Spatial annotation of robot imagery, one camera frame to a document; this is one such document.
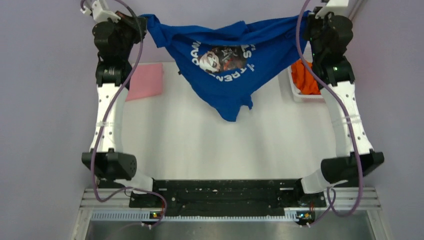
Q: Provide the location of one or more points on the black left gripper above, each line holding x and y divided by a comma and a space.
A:
129, 22

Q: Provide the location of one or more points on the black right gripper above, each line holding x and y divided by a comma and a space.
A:
312, 19

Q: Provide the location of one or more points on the blue printed t shirt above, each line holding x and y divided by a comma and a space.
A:
225, 66

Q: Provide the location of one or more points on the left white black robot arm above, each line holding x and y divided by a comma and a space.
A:
106, 158

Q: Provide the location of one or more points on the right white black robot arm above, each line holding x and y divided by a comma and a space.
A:
355, 156

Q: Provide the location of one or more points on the folded pink t shirt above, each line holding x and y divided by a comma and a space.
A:
147, 81

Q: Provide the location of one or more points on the orange t shirt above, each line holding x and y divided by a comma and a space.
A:
303, 79

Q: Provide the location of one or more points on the white plastic laundry basket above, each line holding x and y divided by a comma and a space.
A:
300, 98

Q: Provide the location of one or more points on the aluminium rail frame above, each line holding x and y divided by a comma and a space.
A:
340, 199

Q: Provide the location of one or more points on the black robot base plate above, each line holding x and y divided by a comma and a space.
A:
227, 198

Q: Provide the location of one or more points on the white slotted cable duct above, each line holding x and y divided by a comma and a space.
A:
147, 216

